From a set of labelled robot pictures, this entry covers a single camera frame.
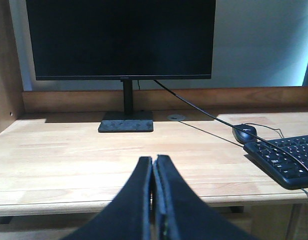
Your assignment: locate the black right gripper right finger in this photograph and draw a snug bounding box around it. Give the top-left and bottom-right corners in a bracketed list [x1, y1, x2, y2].
[153, 155, 254, 240]

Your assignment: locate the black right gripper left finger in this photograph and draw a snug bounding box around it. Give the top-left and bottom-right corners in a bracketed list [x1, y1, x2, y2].
[63, 156, 152, 240]

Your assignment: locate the wooden desk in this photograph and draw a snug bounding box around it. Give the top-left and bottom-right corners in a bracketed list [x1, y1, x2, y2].
[0, 0, 308, 240]

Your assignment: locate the black computer mouse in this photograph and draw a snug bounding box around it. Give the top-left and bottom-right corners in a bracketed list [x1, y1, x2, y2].
[232, 124, 257, 145]

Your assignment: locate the black keyboard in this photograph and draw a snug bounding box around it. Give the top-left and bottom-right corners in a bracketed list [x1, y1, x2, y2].
[244, 135, 308, 190]

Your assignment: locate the black computer monitor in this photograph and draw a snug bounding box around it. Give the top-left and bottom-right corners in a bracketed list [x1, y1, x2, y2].
[25, 0, 216, 133]

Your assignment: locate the grey desk cable grommet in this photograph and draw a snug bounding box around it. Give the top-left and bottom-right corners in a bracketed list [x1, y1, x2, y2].
[167, 114, 183, 121]

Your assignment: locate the black monitor cable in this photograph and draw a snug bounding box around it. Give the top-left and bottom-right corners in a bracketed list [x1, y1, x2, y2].
[153, 79, 308, 176]

